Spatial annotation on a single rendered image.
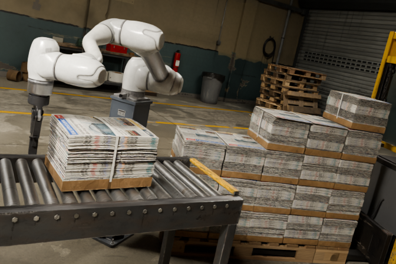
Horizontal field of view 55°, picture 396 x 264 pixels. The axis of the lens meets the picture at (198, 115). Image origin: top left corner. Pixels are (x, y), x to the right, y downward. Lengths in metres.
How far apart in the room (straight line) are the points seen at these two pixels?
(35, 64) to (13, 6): 7.13
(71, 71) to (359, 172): 2.26
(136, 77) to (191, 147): 0.57
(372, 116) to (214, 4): 7.56
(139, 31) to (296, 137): 1.36
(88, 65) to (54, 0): 7.31
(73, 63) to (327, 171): 2.04
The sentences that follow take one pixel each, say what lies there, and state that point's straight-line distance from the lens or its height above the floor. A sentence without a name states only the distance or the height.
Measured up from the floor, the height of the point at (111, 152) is 0.96.
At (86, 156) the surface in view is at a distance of 1.50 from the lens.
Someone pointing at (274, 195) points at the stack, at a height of 0.51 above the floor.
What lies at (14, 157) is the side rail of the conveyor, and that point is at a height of 0.80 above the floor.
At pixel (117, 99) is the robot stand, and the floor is 0.98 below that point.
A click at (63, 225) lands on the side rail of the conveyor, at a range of 1.44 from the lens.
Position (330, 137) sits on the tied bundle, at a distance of 2.83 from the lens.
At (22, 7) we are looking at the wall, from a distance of 8.61.
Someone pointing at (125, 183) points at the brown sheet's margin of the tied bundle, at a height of 0.83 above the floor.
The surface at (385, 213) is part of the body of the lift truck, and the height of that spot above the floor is 0.38.
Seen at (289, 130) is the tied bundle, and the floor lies 0.99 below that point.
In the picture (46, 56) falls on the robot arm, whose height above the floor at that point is 1.29.
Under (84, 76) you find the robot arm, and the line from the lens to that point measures 1.40.
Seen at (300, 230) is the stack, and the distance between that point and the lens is 3.00.
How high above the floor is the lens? 1.44
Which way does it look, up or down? 11 degrees down
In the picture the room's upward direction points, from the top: 11 degrees clockwise
